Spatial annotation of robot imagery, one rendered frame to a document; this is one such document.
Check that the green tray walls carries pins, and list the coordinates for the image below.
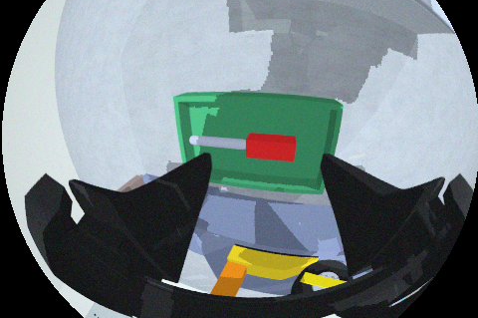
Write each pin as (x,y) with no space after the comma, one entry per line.
(258,181)

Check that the green tray floor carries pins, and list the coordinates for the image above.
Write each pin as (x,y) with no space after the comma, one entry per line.
(237,120)

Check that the red-headed stop pin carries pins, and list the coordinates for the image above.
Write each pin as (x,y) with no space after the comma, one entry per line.
(257,146)

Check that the blue-grey ramp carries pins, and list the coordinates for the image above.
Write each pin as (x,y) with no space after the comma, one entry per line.
(227,218)

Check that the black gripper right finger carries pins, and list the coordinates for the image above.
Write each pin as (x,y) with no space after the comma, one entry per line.
(369,212)

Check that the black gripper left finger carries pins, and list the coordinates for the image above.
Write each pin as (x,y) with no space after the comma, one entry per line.
(158,217)

